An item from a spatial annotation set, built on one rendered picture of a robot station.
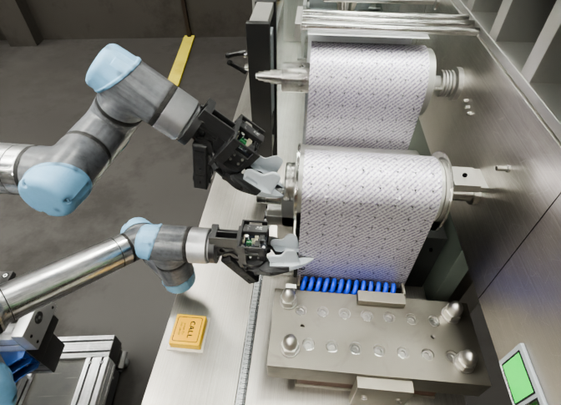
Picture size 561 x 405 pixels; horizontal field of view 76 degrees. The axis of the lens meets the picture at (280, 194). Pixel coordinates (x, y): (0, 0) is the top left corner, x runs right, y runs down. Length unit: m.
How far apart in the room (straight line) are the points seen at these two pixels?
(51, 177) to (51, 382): 1.34
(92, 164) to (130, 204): 1.99
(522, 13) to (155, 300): 1.86
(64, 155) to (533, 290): 0.66
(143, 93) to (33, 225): 2.20
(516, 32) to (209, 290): 0.84
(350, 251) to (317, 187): 0.18
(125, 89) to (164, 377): 0.60
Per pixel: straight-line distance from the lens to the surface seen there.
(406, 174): 0.65
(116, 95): 0.59
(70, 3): 5.09
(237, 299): 0.94
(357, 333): 0.77
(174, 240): 0.76
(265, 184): 0.63
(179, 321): 0.91
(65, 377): 1.80
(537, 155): 0.61
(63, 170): 0.56
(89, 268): 0.87
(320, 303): 0.78
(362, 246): 0.73
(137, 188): 2.66
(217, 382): 0.87
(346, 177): 0.63
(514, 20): 0.79
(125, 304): 2.10
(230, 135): 0.59
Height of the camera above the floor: 1.72
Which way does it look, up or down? 45 degrees down
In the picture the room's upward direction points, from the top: straight up
